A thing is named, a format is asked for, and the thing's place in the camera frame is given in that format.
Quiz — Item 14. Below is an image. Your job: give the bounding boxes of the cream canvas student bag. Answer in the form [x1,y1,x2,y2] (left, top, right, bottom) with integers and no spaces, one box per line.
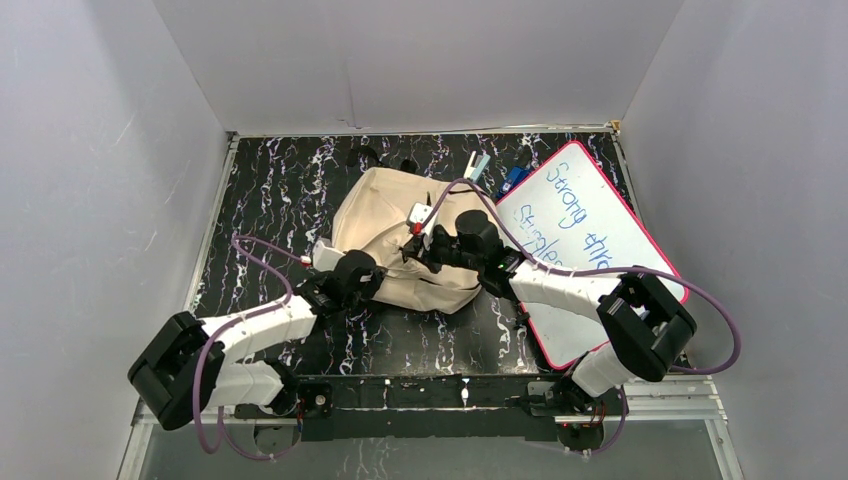
[330,167,482,314]

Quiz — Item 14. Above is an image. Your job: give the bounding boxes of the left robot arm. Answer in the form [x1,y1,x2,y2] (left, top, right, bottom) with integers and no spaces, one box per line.
[127,250,386,431]

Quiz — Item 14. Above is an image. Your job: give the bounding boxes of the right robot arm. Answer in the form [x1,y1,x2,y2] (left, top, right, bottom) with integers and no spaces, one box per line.
[402,203,697,414]

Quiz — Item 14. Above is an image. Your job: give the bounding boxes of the pink framed whiteboard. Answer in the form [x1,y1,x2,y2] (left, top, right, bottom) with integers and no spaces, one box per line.
[496,141,676,370]

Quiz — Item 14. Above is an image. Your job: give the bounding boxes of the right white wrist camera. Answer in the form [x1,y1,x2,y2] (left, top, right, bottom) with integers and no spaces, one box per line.
[406,202,435,236]

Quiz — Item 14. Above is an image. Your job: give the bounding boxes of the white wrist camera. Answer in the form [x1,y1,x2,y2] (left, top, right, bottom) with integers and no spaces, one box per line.
[406,202,435,236]
[299,238,344,272]

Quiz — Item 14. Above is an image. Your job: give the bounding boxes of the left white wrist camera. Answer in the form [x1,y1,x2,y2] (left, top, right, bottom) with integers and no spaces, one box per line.
[299,238,344,272]

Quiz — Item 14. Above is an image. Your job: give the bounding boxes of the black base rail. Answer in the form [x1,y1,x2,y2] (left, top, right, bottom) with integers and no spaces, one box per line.
[235,373,627,450]

